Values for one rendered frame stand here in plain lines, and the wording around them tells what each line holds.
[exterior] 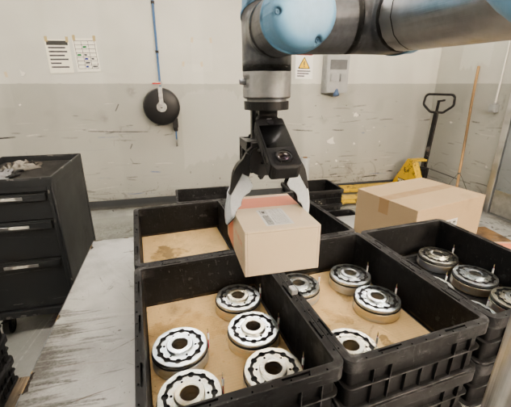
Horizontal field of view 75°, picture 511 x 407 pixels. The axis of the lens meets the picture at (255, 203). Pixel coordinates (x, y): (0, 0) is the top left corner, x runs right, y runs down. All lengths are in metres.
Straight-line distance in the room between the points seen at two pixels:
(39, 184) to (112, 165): 2.08
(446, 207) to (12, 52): 3.74
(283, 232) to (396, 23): 0.30
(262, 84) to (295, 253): 0.26
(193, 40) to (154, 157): 1.27
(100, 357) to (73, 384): 0.08
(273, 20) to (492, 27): 0.20
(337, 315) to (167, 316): 0.38
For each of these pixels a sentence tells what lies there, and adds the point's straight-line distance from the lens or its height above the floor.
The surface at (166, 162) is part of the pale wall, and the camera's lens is 3.89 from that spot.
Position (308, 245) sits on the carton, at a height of 1.09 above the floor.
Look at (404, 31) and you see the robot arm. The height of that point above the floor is 1.37.
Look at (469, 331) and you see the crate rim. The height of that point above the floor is 0.92.
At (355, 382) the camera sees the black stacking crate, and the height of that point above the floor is 0.87.
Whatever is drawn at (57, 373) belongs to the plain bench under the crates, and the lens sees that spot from 0.97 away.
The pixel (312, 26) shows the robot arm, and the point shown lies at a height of 1.38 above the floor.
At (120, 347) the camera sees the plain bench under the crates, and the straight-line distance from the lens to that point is 0.97.
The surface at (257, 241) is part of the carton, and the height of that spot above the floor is 1.10.
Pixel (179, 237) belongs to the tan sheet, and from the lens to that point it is 1.17.
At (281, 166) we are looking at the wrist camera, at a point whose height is 1.22.
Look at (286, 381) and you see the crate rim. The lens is 0.53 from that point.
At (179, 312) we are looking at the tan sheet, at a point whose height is 0.83.
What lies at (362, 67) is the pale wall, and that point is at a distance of 4.40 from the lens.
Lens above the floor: 1.32
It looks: 20 degrees down
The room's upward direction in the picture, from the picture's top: straight up
